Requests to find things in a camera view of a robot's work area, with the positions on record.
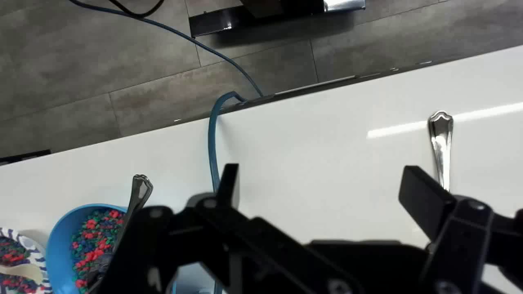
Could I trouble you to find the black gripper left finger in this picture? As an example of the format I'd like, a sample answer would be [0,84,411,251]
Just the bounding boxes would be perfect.
[96,161,364,294]

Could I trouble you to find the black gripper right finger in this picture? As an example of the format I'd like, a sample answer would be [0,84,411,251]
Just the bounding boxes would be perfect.
[397,164,523,294]

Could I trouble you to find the blue floral bowl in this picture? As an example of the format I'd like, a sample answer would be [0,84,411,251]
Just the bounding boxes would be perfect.
[70,208,129,290]

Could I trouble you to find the blue white patterned paper bowl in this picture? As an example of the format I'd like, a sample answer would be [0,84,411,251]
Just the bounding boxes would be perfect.
[0,226,53,294]

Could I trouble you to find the black furniture base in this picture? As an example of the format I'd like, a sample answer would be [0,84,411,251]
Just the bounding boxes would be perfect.
[187,0,367,37]

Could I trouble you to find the long wrist camera cable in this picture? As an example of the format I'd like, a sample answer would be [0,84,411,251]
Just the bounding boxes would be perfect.
[68,0,266,192]

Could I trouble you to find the thin black cable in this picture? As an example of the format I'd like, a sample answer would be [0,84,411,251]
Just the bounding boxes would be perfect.
[107,0,164,19]

